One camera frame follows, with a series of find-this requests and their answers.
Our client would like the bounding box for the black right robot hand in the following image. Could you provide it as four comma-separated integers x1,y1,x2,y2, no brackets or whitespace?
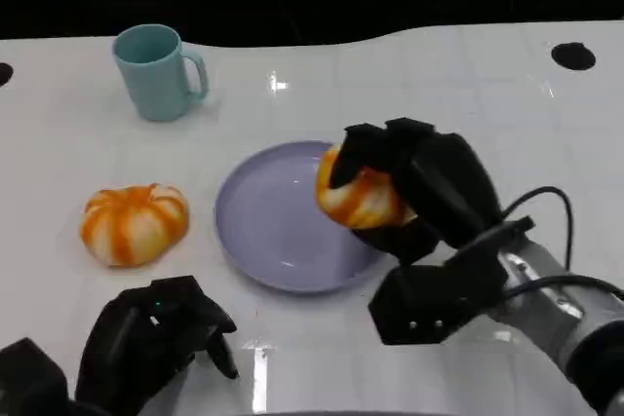
330,117,503,266

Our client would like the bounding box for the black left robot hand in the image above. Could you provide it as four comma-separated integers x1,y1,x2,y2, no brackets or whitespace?
75,274,240,416

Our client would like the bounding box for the orange and white toy bread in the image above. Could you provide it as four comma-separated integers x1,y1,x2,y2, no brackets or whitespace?
315,144,419,230
79,182,190,269

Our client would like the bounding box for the lilac plate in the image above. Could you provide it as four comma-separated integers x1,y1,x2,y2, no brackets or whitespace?
214,140,391,294

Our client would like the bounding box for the pale green mug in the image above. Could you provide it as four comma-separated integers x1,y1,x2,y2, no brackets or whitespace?
111,23,210,122

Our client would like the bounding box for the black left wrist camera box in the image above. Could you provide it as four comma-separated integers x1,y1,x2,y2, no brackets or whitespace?
0,337,72,416

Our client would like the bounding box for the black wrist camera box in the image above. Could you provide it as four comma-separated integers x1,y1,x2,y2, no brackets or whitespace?
368,252,511,345
0,337,72,416

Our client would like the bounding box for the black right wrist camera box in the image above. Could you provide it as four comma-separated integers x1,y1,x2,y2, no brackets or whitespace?
368,252,511,345

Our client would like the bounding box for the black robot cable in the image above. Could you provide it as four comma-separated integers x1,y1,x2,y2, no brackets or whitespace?
504,274,624,301
500,186,574,272

